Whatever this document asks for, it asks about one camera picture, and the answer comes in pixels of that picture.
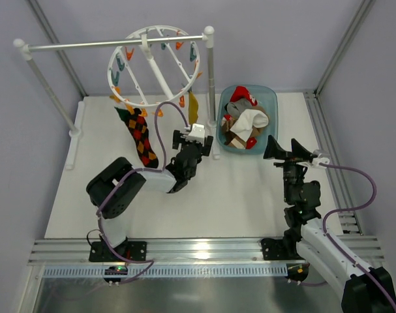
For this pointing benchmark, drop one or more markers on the green orange sock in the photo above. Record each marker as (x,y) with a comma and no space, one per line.
(124,111)

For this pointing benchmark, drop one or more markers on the red patterned sock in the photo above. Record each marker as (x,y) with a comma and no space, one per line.
(251,142)

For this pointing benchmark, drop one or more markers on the tan sock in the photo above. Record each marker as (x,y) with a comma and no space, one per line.
(260,121)

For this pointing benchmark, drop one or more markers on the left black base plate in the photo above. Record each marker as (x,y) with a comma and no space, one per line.
(131,250)

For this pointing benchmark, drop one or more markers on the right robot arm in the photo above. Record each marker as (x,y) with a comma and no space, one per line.
(360,286)

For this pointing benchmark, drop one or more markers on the argyle black red sock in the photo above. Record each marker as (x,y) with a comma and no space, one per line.
(138,129)

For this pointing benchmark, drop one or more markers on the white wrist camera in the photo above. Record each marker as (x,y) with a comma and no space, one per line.
(195,133)
(321,159)

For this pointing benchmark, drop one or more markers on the red white sock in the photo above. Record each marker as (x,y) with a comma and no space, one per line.
(242,92)

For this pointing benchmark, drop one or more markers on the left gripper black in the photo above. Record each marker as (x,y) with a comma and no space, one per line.
(191,145)

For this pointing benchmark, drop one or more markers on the white clothes rack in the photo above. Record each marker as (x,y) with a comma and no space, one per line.
(113,44)

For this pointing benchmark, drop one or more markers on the white round clip hanger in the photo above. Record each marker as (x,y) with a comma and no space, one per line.
(173,65)

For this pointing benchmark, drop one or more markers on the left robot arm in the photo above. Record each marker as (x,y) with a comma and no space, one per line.
(115,187)

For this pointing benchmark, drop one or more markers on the slotted grey cable duct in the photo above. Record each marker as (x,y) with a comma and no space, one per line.
(203,270)

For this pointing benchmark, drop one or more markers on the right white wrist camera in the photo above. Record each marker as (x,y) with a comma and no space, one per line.
(321,159)

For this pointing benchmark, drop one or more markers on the grey striped sock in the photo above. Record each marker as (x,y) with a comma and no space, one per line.
(235,109)

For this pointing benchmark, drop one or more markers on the blue plastic basin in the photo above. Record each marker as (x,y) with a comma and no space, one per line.
(267,103)

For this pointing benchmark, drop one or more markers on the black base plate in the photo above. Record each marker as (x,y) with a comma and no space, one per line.
(279,250)
(131,250)

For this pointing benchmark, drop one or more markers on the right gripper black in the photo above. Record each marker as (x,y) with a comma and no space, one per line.
(289,163)

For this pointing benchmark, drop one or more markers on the brown striped sock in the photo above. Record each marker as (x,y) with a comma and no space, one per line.
(231,139)

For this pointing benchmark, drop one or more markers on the aluminium mounting rail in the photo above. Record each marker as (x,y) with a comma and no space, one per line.
(235,250)

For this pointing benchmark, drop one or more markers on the mustard yellow sock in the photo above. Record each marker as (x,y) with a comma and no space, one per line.
(193,108)

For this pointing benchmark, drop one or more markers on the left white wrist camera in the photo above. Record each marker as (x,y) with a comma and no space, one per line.
(195,133)

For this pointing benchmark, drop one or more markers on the green clothes peg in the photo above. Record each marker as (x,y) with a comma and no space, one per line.
(114,77)

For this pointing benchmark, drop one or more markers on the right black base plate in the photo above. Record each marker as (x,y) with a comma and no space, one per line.
(279,250)

